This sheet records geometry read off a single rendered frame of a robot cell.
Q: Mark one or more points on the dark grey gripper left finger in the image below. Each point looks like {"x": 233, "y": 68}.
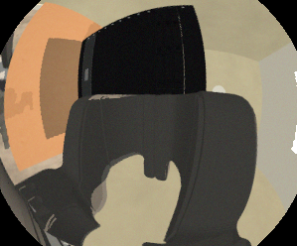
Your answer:
{"x": 102, "y": 130}

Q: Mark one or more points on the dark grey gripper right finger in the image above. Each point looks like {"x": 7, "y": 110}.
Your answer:
{"x": 211, "y": 137}

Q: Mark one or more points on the black server rack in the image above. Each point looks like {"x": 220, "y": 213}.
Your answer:
{"x": 120, "y": 58}

